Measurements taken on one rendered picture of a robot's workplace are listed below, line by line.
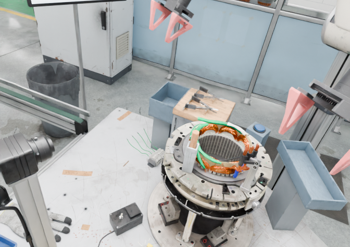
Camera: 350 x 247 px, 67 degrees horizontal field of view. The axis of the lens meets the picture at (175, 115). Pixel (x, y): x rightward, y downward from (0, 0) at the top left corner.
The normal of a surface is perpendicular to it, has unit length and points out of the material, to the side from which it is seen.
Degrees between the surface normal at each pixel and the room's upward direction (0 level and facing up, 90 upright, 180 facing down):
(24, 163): 90
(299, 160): 0
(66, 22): 90
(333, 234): 0
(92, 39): 90
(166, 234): 0
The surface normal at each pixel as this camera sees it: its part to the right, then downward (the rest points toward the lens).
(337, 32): -0.86, 0.31
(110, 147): 0.12, -0.80
